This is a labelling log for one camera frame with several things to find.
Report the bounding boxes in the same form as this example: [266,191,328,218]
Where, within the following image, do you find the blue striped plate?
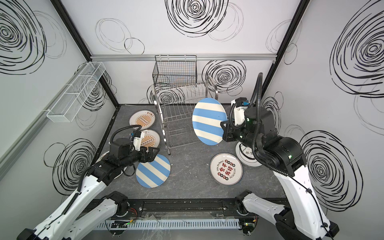
[136,155,171,189]
[192,98,227,146]

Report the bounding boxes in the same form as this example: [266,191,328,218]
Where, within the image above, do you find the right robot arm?
[221,73,340,240]

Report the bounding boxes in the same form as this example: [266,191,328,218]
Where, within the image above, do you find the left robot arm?
[17,125,160,240]

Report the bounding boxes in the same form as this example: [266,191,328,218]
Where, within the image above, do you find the steel two-tier dish rack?
[151,77,219,155]

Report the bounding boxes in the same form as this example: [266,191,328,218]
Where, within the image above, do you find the orange sunburst plate near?
[141,130,161,148]

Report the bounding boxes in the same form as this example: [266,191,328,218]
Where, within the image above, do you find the orange sunburst plate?
[129,110,156,130]
[141,130,161,148]

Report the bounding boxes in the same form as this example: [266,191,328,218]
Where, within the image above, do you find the white plate green emblem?
[235,142,262,168]

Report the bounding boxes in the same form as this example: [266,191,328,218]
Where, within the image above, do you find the orange sunburst plate far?
[129,110,156,130]

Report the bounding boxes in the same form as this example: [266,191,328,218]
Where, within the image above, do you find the white plate red characters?
[210,153,243,186]

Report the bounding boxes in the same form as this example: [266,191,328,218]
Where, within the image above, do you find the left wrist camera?
[131,131,143,152]

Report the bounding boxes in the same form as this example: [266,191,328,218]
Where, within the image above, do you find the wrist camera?
[131,131,143,152]
[231,97,249,127]

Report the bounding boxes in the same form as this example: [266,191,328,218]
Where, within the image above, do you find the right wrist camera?
[231,97,249,127]

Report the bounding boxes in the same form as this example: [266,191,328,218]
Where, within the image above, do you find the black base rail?
[86,197,289,218]

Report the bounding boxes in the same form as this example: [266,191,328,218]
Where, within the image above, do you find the white slotted cable duct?
[96,219,241,231]

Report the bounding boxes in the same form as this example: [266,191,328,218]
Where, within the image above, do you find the dark wire mesh basket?
[152,55,198,87]

